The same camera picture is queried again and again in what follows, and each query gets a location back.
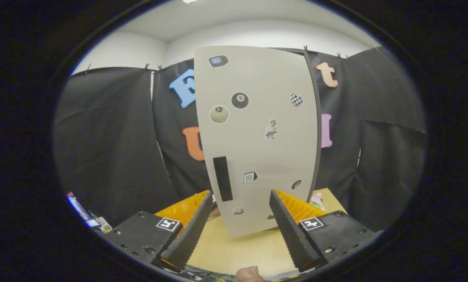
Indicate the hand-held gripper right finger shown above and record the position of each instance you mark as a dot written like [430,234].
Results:
[294,237]

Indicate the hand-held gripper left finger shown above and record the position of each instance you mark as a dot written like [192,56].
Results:
[187,237]

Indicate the grey shoe cabinet door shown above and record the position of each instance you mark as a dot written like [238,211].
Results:
[257,149]

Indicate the grey shoe cabinet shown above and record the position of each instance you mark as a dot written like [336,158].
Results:
[318,125]

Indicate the brown booklet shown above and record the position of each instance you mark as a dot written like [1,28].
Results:
[216,213]

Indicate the pink toy figure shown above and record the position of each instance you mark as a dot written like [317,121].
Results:
[316,200]

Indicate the blue white package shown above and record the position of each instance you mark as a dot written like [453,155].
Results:
[81,211]

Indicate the black backdrop cloth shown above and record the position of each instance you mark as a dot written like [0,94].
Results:
[108,137]

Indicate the large ceiling light panel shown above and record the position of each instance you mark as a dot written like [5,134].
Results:
[190,1]

